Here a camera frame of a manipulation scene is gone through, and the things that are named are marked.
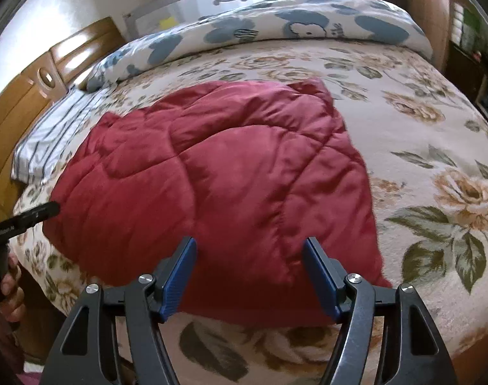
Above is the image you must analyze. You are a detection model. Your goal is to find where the floral bed blanket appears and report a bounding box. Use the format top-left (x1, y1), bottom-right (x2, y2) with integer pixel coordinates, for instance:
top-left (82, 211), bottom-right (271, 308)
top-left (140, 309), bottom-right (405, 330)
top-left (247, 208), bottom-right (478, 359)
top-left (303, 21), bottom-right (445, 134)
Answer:
top-left (7, 42), bottom-right (488, 385)

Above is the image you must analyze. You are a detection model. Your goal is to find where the person's left hand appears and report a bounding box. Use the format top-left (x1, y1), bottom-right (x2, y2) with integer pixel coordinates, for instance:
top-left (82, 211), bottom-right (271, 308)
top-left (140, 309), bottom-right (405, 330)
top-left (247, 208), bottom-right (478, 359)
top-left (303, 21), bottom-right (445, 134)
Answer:
top-left (0, 254), bottom-right (26, 324)

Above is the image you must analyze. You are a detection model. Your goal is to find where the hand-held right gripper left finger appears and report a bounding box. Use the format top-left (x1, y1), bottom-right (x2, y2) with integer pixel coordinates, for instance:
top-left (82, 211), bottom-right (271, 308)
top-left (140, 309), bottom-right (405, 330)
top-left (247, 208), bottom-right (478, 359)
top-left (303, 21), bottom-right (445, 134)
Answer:
top-left (47, 236), bottom-right (199, 385)

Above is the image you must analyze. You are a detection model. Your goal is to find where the cluttered dark shelf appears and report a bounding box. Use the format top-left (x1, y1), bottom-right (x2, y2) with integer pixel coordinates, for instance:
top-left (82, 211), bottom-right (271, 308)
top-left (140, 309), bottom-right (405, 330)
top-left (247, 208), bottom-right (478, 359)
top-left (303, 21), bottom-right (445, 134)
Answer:
top-left (448, 0), bottom-right (488, 123)

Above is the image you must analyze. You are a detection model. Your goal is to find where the person's left forearm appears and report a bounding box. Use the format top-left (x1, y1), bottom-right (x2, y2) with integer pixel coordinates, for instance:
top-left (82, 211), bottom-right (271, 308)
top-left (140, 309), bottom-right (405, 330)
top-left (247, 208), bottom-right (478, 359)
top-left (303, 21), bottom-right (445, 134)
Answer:
top-left (0, 281), bottom-right (25, 385)

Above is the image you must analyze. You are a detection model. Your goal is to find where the wooden headboard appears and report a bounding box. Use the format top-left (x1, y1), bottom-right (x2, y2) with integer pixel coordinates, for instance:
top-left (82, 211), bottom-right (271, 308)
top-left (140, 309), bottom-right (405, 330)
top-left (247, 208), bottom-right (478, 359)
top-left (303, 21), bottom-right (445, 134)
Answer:
top-left (0, 17), bottom-right (128, 217)

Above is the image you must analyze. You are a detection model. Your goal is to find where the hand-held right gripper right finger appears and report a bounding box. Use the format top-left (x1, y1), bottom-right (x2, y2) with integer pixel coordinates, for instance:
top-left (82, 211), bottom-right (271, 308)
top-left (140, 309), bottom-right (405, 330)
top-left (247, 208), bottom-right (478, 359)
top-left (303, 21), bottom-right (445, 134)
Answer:
top-left (302, 236), bottom-right (458, 385)

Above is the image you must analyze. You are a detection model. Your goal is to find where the blue flower print duvet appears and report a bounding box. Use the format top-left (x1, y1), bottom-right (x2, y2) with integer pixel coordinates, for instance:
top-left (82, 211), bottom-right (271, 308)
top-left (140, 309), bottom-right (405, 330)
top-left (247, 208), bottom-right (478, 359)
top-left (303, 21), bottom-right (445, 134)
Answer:
top-left (85, 0), bottom-right (435, 93)

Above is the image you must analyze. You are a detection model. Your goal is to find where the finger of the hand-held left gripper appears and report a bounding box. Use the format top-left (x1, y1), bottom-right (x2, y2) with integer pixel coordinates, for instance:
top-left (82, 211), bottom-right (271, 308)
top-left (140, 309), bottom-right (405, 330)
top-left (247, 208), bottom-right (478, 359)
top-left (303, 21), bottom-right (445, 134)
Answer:
top-left (13, 202), bottom-right (62, 234)

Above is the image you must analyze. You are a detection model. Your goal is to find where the wooden wardrobe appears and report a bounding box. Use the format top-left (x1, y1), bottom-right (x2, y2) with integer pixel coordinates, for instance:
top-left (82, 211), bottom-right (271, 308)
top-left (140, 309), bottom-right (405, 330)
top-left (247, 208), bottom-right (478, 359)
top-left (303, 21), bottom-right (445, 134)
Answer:
top-left (400, 0), bottom-right (453, 73)

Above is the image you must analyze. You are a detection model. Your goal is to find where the red quilted jacket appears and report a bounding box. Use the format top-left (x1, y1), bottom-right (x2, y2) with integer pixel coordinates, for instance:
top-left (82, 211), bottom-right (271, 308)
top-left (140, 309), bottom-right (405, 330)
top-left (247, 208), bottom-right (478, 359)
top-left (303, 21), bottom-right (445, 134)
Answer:
top-left (42, 78), bottom-right (393, 327)

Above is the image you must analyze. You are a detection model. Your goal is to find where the striped white pillow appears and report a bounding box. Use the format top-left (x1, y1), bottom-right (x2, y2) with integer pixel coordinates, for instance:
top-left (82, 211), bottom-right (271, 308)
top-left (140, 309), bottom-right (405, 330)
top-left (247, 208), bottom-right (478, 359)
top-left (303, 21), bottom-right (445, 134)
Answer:
top-left (10, 88), bottom-right (108, 185)

